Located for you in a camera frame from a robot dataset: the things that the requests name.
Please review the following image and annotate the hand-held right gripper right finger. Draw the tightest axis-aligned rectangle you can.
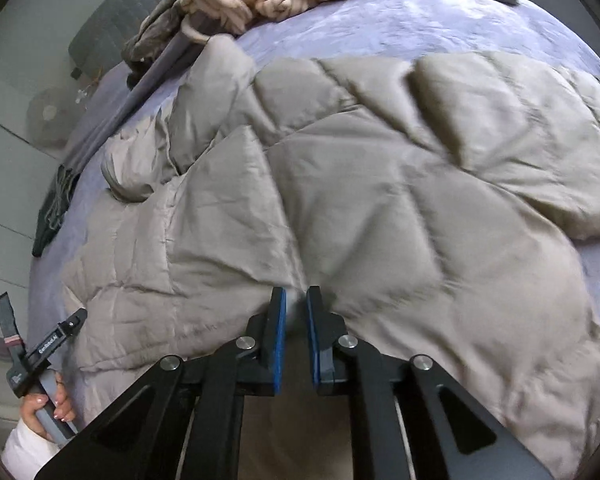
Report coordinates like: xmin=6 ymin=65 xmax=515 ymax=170
xmin=306 ymin=285 xmax=556 ymax=480

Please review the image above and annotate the white round fan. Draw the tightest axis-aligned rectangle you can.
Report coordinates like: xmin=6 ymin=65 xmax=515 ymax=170
xmin=26 ymin=87 xmax=79 ymax=149

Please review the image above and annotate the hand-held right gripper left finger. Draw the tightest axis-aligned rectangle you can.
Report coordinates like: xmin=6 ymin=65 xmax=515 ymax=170
xmin=32 ymin=286 xmax=287 ymax=480

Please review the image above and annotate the purple bed blanket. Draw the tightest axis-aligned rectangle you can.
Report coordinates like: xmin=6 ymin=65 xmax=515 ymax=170
xmin=27 ymin=0 xmax=600 ymax=431

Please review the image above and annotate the grey bed sheet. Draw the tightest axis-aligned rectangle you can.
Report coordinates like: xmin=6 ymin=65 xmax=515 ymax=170
xmin=61 ymin=10 xmax=218 ymax=173

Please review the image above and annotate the person's left hand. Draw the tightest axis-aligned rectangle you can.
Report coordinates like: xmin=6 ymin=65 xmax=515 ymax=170
xmin=21 ymin=369 xmax=77 ymax=442

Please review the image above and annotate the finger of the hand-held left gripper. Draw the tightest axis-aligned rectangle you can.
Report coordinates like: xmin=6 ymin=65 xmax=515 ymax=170
xmin=59 ymin=308 xmax=89 ymax=337

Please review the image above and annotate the dark green garment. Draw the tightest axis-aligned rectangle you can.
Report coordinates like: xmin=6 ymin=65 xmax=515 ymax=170
xmin=32 ymin=164 xmax=82 ymax=259

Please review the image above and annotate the grey padded headboard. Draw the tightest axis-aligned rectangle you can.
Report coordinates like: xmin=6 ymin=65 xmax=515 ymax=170
xmin=67 ymin=0 xmax=182 ymax=79

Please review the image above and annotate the beige puffer jacket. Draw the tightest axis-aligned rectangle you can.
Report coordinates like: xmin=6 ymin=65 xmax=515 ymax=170
xmin=60 ymin=35 xmax=600 ymax=480

